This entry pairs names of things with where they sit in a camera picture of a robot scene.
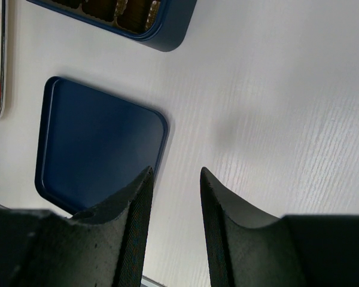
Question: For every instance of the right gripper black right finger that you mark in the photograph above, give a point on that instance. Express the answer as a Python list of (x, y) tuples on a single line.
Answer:
[(249, 247)]

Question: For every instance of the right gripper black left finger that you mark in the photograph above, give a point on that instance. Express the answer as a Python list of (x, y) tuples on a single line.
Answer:
[(103, 245)]

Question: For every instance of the navy blue chocolate tin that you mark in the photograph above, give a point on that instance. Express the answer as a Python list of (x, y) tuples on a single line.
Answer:
[(161, 25)]

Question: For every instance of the navy blue tin lid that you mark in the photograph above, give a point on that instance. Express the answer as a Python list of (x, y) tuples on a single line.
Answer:
[(92, 144)]

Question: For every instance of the white strawberry print tray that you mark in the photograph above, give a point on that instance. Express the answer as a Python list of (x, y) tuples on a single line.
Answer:
[(3, 51)]

